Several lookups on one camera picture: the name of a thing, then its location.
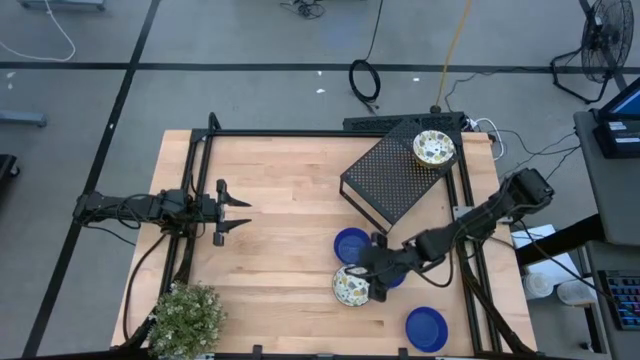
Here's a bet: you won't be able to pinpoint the black backlit keyboard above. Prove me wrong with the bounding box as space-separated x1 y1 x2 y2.
597 269 640 332

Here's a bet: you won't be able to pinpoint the white floor cable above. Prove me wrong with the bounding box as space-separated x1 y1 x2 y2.
0 0 77 64

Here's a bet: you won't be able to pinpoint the yellow patterned mini bowl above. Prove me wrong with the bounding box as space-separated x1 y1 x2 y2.
412 128 457 169
331 264 373 308

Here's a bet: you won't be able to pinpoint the potted white-flowered plant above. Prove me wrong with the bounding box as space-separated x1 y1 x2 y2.
148 280 228 360

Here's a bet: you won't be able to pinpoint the tangled black cables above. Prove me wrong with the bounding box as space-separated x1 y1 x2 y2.
278 0 327 21

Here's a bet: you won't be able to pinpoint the yellow hanging cable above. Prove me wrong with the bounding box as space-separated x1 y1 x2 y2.
433 0 474 114

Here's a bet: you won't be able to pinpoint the grey trolley base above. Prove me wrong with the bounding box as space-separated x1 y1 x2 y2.
17 0 107 12

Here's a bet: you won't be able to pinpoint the black floor fan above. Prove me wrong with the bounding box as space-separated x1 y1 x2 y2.
549 0 636 105

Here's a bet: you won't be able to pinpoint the laptop with blue screen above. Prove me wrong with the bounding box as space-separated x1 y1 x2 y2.
597 76 640 121

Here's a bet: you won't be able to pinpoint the coiled black floor cable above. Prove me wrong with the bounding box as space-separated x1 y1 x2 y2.
347 0 386 115

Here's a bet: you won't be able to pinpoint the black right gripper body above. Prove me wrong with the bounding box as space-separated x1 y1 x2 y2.
370 232 424 304

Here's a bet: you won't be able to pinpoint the black perforated box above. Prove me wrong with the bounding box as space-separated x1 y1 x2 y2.
342 111 467 133

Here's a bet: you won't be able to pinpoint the black perforated metal shelf riser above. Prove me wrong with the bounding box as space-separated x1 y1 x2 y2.
338 118 460 235

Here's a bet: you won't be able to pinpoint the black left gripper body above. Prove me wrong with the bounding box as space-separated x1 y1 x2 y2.
198 178 229 247

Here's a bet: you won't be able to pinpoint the black aluminium table frame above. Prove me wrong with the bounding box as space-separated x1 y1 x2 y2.
117 112 540 360

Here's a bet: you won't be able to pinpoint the grey floor bar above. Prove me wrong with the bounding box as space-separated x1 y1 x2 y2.
0 109 49 129

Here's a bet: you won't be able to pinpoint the grey side desk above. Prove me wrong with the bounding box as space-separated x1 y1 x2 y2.
573 108 640 247

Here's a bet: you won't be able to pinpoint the black chair base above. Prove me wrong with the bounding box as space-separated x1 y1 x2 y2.
0 153 21 182

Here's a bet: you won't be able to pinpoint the white paper sheet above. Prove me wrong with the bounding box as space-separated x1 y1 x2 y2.
509 223 574 286

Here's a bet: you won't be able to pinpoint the clear plastic cup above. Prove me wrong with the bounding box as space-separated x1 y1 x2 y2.
522 271 555 301
556 278 597 307

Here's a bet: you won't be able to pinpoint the black labelled device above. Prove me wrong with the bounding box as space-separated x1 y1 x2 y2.
592 118 640 160

